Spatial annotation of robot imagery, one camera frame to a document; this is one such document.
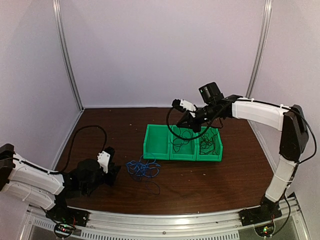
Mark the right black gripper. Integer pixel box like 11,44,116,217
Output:
177,102,218,133

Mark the brown thin cable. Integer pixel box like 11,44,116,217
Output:
171,128,195,153

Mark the dark blue cable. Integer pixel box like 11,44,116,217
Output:
129,172,161,196

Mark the green bin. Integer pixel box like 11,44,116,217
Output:
143,124,170,161
169,125,197,162
195,127,223,162

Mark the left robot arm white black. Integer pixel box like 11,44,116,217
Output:
0,143,121,222

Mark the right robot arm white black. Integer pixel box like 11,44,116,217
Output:
171,82,318,221

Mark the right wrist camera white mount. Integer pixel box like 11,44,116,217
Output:
171,99,198,118

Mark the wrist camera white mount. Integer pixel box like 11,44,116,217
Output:
171,99,198,118
97,146,115,174

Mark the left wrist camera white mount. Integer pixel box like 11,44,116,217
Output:
97,146,115,174

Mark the right arm braided black cable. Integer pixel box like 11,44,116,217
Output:
166,106,221,140

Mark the arm braided black cable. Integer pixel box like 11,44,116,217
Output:
166,106,221,140
57,125,108,175

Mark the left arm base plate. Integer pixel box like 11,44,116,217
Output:
45,207,89,227

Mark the left arm braided black cable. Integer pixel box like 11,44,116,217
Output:
57,125,108,175

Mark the front aluminium rail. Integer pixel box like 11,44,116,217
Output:
18,196,311,240

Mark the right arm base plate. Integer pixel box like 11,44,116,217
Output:
238,206,282,227

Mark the right aluminium frame post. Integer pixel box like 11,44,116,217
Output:
245,0,273,98

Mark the aluminium frame post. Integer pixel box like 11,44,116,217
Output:
245,0,273,98
52,0,84,112

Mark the left aluminium frame post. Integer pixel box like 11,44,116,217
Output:
52,0,84,112

